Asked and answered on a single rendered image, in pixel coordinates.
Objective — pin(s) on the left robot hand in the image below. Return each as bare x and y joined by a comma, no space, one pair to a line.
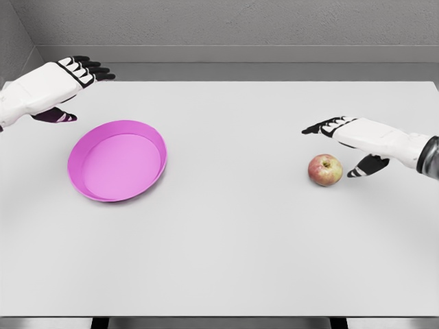
51,84

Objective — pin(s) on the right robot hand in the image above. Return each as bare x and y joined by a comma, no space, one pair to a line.
367,135

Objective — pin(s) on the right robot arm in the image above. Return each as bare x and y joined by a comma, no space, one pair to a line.
422,150

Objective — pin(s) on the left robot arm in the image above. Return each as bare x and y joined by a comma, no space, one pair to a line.
10,103

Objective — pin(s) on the red-green apple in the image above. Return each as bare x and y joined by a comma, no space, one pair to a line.
325,170

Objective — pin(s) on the pink round plate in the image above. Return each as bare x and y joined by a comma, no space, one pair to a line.
116,161

